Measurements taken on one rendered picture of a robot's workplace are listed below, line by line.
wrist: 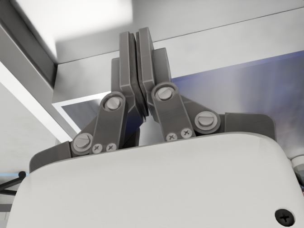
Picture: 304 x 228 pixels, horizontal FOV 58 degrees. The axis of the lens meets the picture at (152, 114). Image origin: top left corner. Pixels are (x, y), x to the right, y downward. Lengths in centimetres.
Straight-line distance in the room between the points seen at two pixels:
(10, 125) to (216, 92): 179
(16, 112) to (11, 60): 165
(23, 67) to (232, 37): 13
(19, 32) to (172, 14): 9
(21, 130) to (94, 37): 182
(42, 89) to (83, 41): 4
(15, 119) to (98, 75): 172
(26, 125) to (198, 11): 180
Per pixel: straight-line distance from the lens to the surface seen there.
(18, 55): 18
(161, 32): 19
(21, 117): 187
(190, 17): 18
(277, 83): 25
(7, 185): 262
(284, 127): 32
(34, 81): 19
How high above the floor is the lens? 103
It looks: 36 degrees down
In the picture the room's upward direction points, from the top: 174 degrees clockwise
